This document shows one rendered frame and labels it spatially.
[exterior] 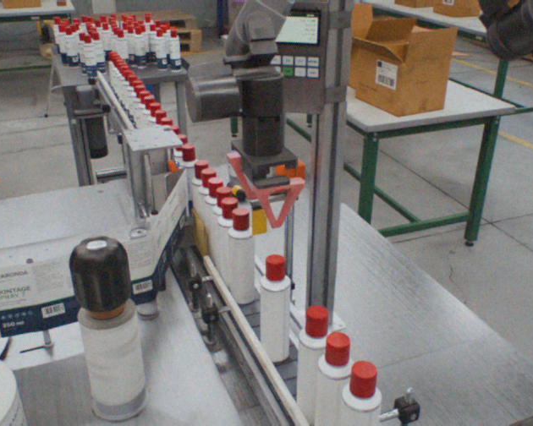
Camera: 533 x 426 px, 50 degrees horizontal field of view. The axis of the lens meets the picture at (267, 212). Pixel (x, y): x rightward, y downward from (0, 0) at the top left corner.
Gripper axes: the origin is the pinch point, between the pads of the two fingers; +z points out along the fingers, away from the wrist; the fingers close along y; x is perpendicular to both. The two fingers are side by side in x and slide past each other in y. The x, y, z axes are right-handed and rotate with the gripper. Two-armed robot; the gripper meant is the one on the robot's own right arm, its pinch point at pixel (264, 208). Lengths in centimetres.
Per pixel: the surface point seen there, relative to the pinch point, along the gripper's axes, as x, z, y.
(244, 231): 3.7, 15.8, -21.7
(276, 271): 3.1, 13.9, -3.3
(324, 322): 4.4, 13.4, 12.0
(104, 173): -15, 41, -122
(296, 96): 12.2, -10.9, -16.7
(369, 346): 23.9, 38.1, -6.1
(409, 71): 120, 22, -142
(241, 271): 2.6, 24.4, -20.9
